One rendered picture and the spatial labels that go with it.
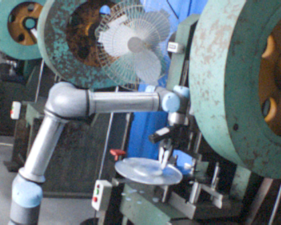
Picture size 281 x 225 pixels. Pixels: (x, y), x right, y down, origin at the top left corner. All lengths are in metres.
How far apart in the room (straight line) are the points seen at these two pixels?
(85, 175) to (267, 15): 2.43
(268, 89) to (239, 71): 0.26
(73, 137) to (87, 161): 0.25
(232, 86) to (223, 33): 0.17
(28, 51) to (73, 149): 1.65
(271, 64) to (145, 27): 1.17
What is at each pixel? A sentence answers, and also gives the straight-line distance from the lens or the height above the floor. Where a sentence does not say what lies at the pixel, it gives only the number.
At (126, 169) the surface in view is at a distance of 1.77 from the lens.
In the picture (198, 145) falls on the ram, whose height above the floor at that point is 0.92.
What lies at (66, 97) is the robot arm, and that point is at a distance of 1.54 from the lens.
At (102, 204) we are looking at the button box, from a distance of 2.01.
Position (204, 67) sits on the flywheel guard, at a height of 1.26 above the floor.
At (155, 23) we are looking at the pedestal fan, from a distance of 2.54.
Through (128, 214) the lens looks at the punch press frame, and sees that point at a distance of 1.99.
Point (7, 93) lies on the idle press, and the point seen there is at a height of 0.49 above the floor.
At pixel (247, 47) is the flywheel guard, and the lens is 1.34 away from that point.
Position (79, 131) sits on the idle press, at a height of 0.55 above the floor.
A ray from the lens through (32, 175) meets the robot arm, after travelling 1.72.
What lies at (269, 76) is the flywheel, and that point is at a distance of 1.56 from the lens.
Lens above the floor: 1.28
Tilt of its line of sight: 13 degrees down
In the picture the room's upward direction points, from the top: 11 degrees clockwise
